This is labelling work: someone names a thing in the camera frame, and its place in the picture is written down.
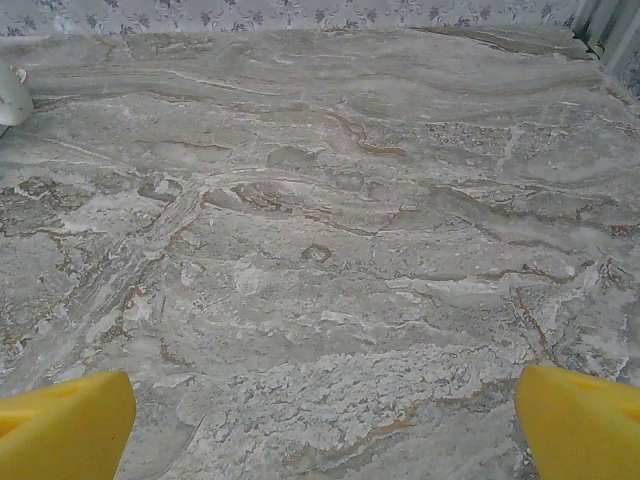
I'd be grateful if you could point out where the white mug with beige base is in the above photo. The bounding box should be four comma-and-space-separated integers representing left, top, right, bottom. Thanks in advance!
0, 63, 34, 126

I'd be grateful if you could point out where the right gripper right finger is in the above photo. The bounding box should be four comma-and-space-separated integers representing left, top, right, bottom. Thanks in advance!
514, 364, 640, 480

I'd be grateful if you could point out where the aluminium frame post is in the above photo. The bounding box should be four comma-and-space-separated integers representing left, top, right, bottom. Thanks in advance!
572, 0, 640, 76

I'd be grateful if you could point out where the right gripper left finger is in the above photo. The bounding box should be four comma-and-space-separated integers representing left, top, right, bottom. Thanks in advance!
0, 370, 137, 480

